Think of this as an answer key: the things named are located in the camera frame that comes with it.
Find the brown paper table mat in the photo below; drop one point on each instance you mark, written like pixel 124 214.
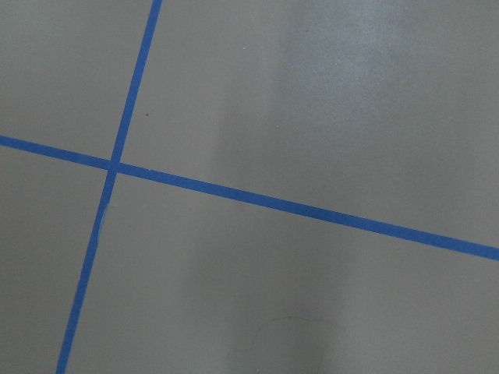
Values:
pixel 249 186

